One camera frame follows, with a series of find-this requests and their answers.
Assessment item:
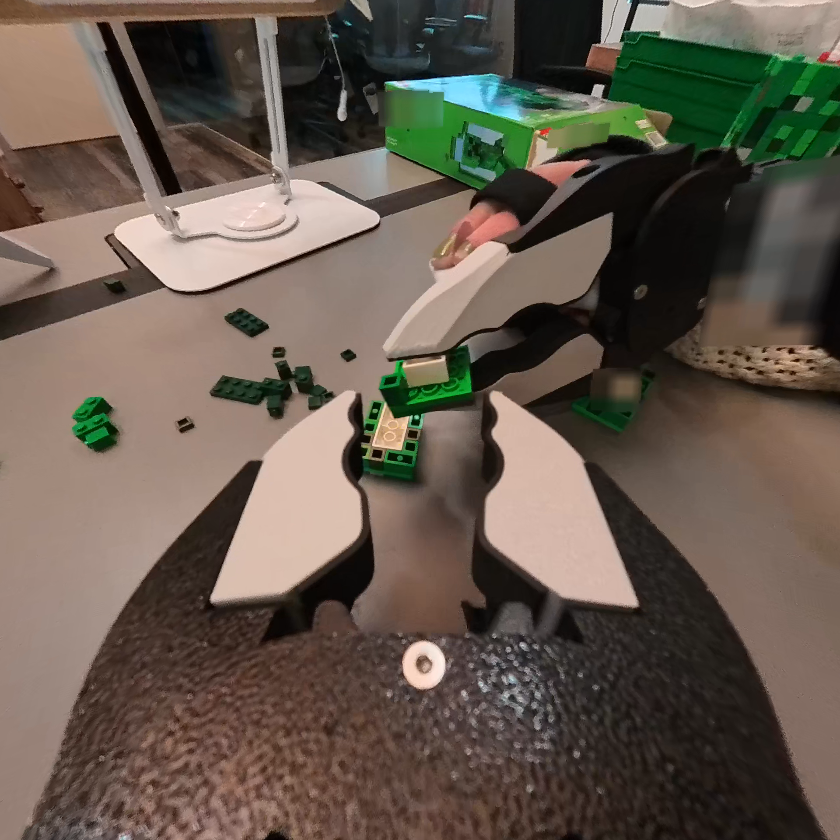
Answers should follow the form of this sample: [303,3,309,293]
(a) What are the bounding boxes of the green plastic crate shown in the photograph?
[610,33,775,153]

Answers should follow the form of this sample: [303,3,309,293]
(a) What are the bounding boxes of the book stand with white base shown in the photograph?
[72,0,382,293]

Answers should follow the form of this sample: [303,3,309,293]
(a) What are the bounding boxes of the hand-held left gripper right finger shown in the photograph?
[474,392,641,636]

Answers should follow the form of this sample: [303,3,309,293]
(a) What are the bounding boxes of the scattered bright green lego pieces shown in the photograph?
[72,397,120,452]

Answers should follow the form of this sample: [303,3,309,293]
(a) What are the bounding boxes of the person's right hand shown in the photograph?
[430,157,595,271]

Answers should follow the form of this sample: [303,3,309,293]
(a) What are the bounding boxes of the large green lego creeper figure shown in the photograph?
[722,56,840,165]

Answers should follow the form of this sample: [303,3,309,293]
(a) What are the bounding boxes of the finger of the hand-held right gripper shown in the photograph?
[470,320,608,409]
[382,213,616,362]

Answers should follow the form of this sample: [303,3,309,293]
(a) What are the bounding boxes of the green lego assembly white brick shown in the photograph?
[361,400,424,481]

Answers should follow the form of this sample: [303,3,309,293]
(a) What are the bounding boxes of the scattered dark green lego pieces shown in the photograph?
[176,341,358,434]

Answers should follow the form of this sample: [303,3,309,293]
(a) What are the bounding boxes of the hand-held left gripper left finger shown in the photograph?
[209,392,375,609]

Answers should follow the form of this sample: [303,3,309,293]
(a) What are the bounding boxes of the black monitor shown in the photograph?
[515,0,605,86]

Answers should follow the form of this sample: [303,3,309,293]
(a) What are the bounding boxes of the spare hand-held gripper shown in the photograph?
[0,233,55,271]

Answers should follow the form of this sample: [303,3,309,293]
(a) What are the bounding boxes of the green lego creeper head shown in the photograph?
[572,369,657,433]

